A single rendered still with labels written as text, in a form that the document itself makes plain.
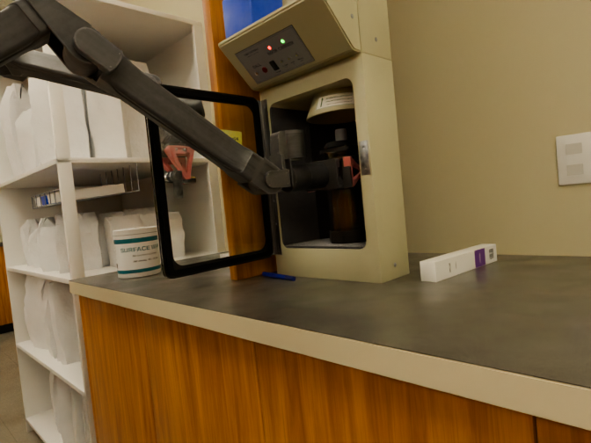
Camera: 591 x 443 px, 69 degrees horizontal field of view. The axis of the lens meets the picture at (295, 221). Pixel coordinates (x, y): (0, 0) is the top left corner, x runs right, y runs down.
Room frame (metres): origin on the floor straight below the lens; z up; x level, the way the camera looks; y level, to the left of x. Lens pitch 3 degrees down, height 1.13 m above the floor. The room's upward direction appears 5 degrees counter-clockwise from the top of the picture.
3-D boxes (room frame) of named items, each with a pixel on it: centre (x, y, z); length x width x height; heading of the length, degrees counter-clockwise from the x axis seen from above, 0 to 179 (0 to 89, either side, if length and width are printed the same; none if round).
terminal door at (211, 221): (0.97, 0.17, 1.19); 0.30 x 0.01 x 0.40; 136
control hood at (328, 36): (0.94, -0.01, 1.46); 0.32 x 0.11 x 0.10; 44
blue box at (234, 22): (1.01, 0.05, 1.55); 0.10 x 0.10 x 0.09; 44
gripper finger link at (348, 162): (0.98, -0.13, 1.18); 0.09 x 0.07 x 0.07; 134
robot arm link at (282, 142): (0.90, 0.02, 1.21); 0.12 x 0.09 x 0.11; 123
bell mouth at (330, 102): (1.04, -0.14, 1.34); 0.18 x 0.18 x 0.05
